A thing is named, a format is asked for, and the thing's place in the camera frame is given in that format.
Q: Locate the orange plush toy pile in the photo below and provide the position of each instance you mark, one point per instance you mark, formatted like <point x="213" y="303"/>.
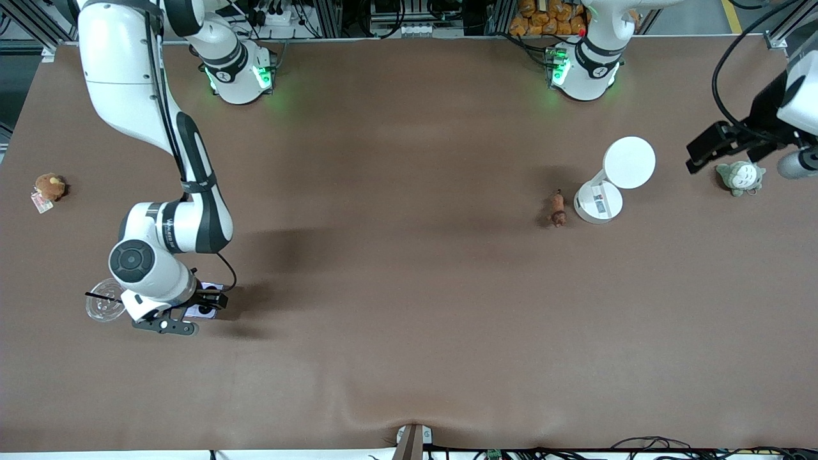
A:
<point x="543" y="18"/>

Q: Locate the white connector strip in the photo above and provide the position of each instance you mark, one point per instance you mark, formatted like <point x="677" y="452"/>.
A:
<point x="416" y="29"/>

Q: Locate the white round desk lamp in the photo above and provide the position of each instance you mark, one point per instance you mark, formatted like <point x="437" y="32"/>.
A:
<point x="629" y="163"/>

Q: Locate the grey green Totoro plush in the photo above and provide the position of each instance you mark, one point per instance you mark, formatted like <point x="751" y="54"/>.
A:
<point x="741" y="177"/>

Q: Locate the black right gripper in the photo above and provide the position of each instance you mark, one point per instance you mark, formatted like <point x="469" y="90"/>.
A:
<point x="206" y="298"/>

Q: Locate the white pink hang tag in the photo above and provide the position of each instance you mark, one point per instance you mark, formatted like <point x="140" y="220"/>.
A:
<point x="42" y="204"/>

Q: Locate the white power strip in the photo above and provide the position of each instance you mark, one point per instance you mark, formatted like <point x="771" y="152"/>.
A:
<point x="275" y="16"/>

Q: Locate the grey metal table bracket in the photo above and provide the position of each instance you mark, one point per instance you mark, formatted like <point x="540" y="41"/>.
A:
<point x="412" y="442"/>

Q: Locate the aluminium frame post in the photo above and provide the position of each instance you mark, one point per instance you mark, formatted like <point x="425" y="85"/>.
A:
<point x="783" y="32"/>
<point x="29" y="22"/>

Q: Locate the lilac flip phone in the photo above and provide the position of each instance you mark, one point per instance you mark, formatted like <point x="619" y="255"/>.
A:
<point x="192" y="312"/>

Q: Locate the green circuit board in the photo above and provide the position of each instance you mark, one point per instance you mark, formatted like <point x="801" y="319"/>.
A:
<point x="493" y="455"/>

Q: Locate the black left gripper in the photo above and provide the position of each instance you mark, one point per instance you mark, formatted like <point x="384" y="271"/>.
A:
<point x="764" y="110"/>

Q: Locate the clear plastic cup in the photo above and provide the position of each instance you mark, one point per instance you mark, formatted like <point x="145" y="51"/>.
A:
<point x="105" y="306"/>

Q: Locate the brown lion statue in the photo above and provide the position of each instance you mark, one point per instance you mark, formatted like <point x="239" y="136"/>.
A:
<point x="558" y="209"/>

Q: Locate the black straw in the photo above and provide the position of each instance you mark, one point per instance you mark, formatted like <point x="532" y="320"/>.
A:
<point x="102" y="297"/>

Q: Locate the brown plush toy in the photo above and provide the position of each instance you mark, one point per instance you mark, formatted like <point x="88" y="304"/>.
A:
<point x="50" y="186"/>

